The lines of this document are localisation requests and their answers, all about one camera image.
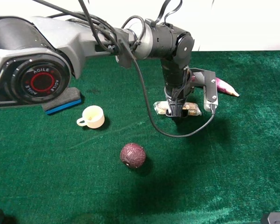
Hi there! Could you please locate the purple toy eggplant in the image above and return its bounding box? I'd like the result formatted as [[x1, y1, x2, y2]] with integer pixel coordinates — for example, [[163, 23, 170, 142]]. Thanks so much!
[[216, 77, 239, 97]]

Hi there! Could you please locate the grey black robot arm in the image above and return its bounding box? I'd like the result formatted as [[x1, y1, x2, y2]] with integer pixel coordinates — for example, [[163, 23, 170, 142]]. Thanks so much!
[[0, 16, 194, 118]]

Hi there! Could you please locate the black camera cable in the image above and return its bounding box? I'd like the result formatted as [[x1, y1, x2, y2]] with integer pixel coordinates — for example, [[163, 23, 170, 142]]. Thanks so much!
[[32, 0, 217, 138]]

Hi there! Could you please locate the grey blue board eraser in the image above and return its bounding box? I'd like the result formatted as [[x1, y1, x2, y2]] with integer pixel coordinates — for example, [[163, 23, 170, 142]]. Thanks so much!
[[42, 87, 82, 115]]

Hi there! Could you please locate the cream plastic cup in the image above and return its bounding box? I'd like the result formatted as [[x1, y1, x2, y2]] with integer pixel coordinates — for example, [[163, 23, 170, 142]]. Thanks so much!
[[77, 105, 105, 129]]

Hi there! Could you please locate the green felt table cloth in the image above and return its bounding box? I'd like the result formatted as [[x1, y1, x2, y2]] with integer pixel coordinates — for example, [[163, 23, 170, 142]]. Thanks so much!
[[0, 51, 280, 224]]

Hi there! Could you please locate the dark red textured ball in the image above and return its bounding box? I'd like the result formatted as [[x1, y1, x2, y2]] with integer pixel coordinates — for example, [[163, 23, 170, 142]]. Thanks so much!
[[120, 143, 146, 168]]

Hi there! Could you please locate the dark grey object bottom right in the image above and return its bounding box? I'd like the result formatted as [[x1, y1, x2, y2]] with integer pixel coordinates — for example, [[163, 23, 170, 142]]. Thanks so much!
[[260, 212, 280, 224]]

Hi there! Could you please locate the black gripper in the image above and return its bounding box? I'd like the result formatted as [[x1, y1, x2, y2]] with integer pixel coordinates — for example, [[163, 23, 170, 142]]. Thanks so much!
[[162, 67, 194, 118]]

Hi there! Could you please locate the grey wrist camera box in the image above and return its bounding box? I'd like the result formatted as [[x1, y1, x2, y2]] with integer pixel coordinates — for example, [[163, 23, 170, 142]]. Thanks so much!
[[190, 68, 218, 114]]

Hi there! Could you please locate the snack packet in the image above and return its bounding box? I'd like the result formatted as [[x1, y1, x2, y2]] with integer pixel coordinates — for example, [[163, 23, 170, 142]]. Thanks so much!
[[154, 101, 202, 116]]

